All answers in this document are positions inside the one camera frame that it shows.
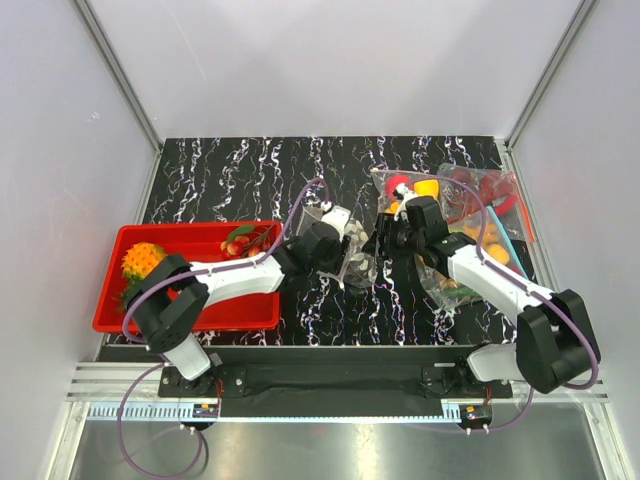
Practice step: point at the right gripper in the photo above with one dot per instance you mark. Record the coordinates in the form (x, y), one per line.
(386, 226)

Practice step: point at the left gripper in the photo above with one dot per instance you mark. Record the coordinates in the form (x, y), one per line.
(337, 255)

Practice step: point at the polka dot zip bag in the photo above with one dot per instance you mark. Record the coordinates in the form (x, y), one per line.
(360, 270)

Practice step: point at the fake cherry bunch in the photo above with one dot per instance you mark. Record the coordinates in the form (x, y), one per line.
(246, 241)

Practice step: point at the fake orange pineapple with leaves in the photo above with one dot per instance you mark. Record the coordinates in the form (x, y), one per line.
(136, 265)

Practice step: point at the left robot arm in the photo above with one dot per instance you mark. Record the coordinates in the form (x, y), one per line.
(166, 294)

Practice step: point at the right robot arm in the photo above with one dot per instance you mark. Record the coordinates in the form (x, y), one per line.
(555, 344)

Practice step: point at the zip bag with apple and peppers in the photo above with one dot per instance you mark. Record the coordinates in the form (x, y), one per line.
(385, 181)

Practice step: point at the blue zip bag mixed food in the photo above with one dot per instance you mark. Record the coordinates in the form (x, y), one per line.
(495, 241)

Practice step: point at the zip bag with red chilies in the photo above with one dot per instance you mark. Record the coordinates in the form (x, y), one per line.
(496, 189)

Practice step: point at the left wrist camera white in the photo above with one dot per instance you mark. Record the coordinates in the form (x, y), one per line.
(335, 216)

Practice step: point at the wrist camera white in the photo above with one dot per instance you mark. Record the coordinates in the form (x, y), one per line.
(335, 216)
(403, 195)

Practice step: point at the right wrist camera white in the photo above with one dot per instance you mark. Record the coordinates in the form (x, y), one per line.
(403, 195)

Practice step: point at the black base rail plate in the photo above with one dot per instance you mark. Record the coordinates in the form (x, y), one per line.
(334, 383)

